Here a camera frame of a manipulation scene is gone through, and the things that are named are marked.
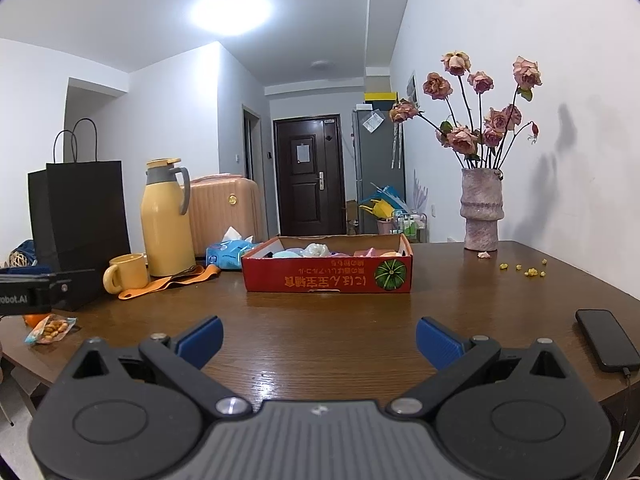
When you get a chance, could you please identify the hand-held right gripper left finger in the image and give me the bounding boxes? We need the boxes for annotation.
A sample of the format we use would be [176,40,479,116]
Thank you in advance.
[62,316,253,420]

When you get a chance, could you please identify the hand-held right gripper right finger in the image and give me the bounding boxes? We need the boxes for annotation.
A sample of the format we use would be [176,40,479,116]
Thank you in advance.
[385,317,577,419]

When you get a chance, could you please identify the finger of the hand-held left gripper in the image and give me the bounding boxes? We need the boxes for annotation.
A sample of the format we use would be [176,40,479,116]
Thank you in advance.
[50,268,97,311]
[0,265,52,281]

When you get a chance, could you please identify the orange nut snack packet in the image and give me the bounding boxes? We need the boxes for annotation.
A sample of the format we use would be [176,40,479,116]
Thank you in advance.
[24,314,79,346]

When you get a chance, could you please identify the red cardboard box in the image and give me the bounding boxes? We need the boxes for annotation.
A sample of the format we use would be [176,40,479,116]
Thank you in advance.
[241,233,415,294]

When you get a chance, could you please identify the dark blue bag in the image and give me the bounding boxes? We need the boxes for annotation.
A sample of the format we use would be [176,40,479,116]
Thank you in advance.
[10,239,38,267]

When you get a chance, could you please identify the yellow mug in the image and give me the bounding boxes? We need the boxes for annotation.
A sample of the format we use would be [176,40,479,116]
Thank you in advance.
[103,253,151,295]

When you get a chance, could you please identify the black paper bag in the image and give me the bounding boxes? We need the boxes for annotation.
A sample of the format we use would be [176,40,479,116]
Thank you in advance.
[27,118,132,311]

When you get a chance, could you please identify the blue tissue pack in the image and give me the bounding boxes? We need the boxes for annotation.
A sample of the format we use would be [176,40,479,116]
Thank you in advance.
[205,226,263,272]

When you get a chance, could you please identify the yellow thermos jug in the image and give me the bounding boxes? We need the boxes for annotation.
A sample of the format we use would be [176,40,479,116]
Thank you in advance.
[140,158,197,278]

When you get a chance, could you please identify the scattered yellow petal crumbs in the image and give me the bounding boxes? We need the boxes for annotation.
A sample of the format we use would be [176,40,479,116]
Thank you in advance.
[499,258,548,277]

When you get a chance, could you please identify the metal storage cart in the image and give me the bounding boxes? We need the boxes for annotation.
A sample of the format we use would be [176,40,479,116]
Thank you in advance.
[392,209,430,243]

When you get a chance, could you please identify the pink suitcase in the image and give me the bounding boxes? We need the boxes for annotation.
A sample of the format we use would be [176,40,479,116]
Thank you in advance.
[187,175,265,257]

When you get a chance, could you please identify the pink stone vase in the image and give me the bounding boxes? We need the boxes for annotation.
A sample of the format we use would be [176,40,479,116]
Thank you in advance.
[460,167,504,252]

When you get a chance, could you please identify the yellow watering can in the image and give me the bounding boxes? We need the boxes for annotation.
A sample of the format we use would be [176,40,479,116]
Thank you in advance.
[359,199,397,222]

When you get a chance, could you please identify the black smartphone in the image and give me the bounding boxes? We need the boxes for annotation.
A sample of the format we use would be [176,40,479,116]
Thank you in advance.
[575,309,640,373]

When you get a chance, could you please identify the dark brown entrance door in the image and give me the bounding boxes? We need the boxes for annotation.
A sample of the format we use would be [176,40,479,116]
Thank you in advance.
[273,115,347,237]

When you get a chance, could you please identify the grey refrigerator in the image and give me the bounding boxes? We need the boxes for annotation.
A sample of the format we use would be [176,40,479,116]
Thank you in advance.
[351,105,407,236]

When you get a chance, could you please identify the dried pink rose bouquet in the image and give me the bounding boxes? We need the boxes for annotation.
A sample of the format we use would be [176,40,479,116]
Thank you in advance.
[389,51,543,171]

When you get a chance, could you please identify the bright round ceiling light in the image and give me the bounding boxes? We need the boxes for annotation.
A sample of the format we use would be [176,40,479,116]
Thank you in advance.
[190,0,273,36]

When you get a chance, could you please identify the orange fabric strap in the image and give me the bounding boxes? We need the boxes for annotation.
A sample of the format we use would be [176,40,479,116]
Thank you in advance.
[118,264,222,301]

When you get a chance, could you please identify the side door frame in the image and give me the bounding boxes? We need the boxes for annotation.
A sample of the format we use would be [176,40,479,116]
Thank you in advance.
[242,105,264,183]

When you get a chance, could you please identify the phone charging cable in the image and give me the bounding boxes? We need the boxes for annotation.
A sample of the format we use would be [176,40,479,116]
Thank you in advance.
[600,367,640,480]

